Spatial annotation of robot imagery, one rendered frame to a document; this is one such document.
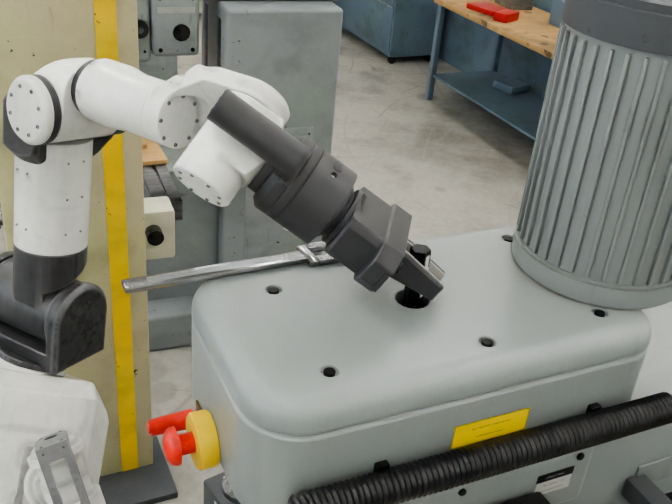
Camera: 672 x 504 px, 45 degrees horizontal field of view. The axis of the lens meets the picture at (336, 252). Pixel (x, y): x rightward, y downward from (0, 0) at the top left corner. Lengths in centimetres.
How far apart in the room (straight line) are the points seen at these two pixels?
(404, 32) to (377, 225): 749
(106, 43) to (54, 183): 146
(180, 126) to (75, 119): 14
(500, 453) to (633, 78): 38
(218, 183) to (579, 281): 40
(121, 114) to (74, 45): 156
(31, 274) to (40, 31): 143
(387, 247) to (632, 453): 45
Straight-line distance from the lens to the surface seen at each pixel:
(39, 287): 109
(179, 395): 368
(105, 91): 92
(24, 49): 245
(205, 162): 79
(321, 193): 79
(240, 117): 77
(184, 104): 88
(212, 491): 167
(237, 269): 89
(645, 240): 91
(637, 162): 86
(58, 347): 109
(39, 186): 103
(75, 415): 112
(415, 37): 836
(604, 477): 109
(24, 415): 109
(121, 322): 288
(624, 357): 92
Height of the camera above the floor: 236
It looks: 30 degrees down
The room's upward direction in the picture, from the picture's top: 6 degrees clockwise
